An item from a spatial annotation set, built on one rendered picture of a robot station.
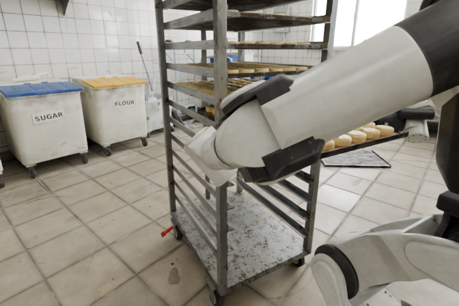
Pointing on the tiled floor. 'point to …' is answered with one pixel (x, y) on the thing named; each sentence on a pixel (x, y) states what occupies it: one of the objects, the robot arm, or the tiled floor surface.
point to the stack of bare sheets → (356, 160)
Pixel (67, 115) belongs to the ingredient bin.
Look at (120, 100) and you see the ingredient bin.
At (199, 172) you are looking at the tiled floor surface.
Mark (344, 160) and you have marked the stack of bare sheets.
